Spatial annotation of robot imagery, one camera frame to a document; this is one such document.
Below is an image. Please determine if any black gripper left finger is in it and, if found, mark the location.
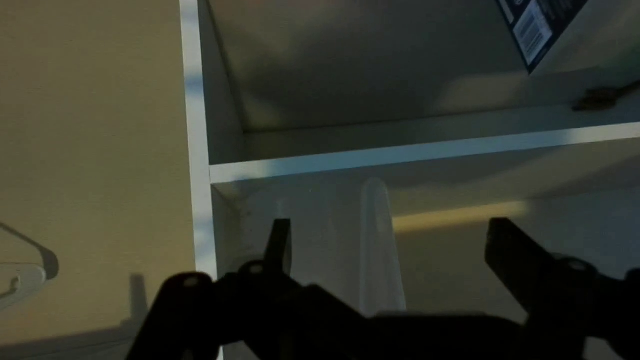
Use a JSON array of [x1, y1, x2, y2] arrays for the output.
[[259, 215, 293, 273]]

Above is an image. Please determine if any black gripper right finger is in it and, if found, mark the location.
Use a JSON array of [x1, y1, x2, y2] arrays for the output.
[[482, 215, 601, 336]]

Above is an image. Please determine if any white open shelf unit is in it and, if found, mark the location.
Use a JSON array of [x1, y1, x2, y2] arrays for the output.
[[175, 0, 640, 360]]

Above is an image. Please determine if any box with barcode label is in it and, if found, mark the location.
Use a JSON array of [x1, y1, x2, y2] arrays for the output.
[[494, 0, 591, 75]]

